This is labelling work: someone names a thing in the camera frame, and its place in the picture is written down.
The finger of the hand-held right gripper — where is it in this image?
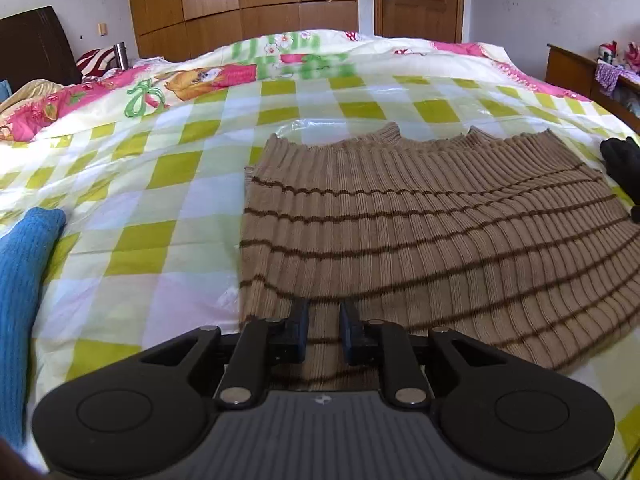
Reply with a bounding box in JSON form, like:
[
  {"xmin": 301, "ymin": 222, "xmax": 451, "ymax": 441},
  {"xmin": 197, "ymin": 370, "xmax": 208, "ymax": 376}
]
[{"xmin": 599, "ymin": 136, "xmax": 640, "ymax": 225}]

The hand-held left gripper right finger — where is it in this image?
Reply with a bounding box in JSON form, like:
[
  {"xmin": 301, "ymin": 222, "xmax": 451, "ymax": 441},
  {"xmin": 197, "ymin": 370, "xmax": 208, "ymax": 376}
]
[{"xmin": 339, "ymin": 300, "xmax": 506, "ymax": 409}]

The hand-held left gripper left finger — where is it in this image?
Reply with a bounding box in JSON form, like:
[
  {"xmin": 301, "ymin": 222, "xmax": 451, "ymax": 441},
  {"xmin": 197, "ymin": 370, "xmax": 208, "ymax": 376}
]
[{"xmin": 140, "ymin": 297, "xmax": 309, "ymax": 409}]

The tan striped ribbed sweater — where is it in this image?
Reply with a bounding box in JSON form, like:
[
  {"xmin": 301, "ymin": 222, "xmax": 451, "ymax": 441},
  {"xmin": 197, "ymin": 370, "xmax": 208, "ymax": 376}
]
[{"xmin": 237, "ymin": 121, "xmax": 640, "ymax": 392}]

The purple patterned cloth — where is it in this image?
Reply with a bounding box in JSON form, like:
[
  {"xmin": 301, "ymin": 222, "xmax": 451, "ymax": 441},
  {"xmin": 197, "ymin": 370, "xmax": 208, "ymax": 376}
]
[{"xmin": 594, "ymin": 59, "xmax": 626, "ymax": 97}]

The wooden desk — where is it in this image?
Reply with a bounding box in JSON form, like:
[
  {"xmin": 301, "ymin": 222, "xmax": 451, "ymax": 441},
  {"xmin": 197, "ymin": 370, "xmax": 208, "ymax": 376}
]
[{"xmin": 545, "ymin": 43, "xmax": 640, "ymax": 132}]

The checkered floral bed quilt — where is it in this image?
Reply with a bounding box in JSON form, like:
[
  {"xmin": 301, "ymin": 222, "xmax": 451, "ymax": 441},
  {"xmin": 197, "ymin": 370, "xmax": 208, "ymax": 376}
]
[{"xmin": 0, "ymin": 27, "xmax": 640, "ymax": 480}]

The blue knitted cloth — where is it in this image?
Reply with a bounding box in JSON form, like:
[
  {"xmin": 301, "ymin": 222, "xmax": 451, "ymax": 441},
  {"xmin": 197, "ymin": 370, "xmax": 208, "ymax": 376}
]
[{"xmin": 0, "ymin": 207, "xmax": 69, "ymax": 453}]

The red white striped pillow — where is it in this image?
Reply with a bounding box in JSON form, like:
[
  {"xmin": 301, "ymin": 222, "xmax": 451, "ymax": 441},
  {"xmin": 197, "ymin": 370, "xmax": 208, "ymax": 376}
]
[{"xmin": 75, "ymin": 47, "xmax": 122, "ymax": 79}]

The wooden wardrobe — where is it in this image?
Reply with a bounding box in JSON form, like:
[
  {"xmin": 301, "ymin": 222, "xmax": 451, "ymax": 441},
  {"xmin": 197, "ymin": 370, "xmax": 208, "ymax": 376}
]
[{"xmin": 125, "ymin": 0, "xmax": 360, "ymax": 61}]

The yellow cloth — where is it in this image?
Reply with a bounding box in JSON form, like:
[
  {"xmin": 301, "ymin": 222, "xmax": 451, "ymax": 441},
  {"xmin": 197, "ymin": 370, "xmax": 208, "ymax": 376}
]
[{"xmin": 0, "ymin": 79, "xmax": 67, "ymax": 113}]

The dark wooden headboard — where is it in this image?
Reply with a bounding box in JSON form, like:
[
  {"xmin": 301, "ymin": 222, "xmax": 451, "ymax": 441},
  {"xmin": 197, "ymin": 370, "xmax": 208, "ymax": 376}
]
[{"xmin": 0, "ymin": 6, "xmax": 84, "ymax": 108}]

